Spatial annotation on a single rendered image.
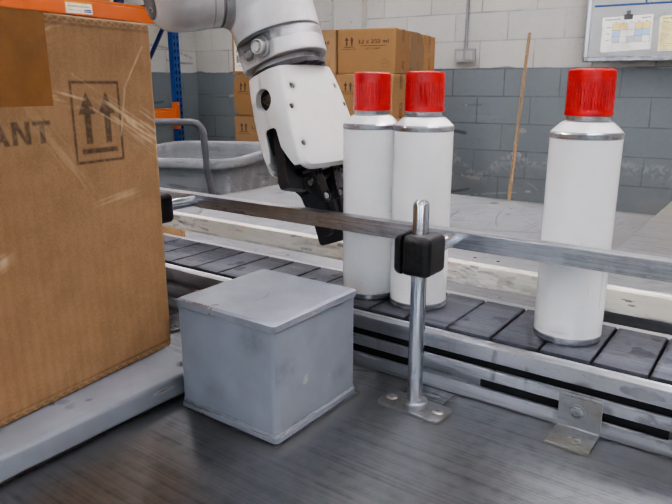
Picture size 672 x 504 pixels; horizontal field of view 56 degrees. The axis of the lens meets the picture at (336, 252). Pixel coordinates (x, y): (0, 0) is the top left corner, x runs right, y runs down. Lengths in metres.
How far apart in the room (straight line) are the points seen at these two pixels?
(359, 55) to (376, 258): 3.24
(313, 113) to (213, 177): 1.95
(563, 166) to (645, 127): 4.34
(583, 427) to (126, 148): 0.40
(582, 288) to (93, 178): 0.37
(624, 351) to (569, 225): 0.11
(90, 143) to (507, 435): 0.37
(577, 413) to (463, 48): 4.68
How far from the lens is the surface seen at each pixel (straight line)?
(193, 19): 0.62
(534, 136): 4.94
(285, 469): 0.44
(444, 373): 0.54
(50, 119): 0.47
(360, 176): 0.56
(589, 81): 0.49
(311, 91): 0.61
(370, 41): 3.76
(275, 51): 0.60
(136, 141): 0.52
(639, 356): 0.52
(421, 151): 0.53
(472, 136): 5.07
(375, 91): 0.56
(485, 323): 0.55
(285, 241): 0.71
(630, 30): 4.72
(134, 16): 4.81
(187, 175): 2.58
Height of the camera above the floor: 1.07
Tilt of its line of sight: 15 degrees down
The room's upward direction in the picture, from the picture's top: straight up
